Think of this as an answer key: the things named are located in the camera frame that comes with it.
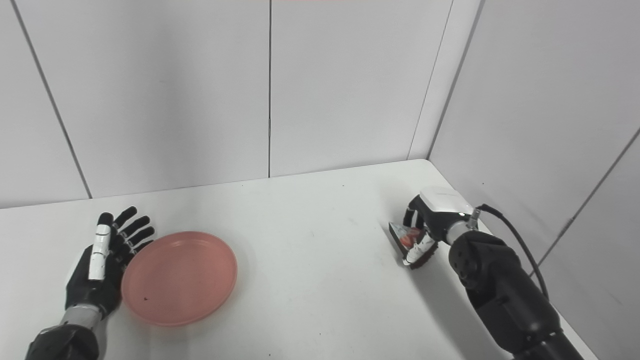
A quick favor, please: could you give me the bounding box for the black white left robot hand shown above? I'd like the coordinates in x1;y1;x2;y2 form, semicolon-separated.
65;206;156;319

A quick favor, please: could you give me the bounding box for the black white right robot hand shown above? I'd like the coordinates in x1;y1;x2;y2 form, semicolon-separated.
402;187;476;266

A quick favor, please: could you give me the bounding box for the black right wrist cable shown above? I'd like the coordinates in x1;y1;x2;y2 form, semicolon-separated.
470;204;551;302

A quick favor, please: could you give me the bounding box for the pink round plate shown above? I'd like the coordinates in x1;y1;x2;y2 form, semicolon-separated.
121;231;239;328

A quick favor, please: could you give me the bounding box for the chocolate cake slice with fruit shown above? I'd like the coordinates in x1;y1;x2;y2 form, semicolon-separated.
389;221;441;271

